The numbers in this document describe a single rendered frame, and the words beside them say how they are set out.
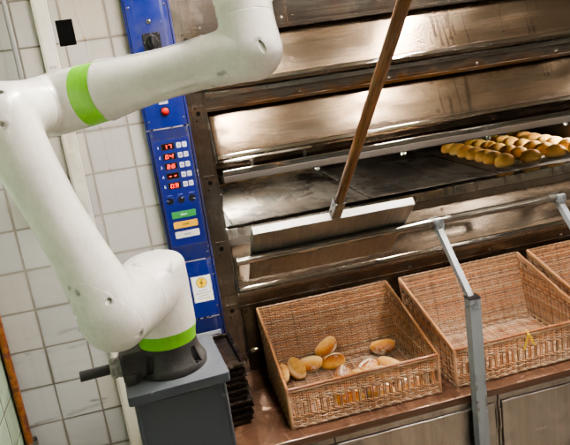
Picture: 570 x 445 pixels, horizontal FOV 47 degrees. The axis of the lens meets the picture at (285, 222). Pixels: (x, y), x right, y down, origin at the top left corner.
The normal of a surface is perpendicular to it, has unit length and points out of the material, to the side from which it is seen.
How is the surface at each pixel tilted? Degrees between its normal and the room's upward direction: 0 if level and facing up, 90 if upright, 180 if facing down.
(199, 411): 90
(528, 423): 92
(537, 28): 70
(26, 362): 90
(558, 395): 91
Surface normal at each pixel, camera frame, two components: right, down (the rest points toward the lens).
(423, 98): 0.16, -0.12
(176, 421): 0.29, 0.21
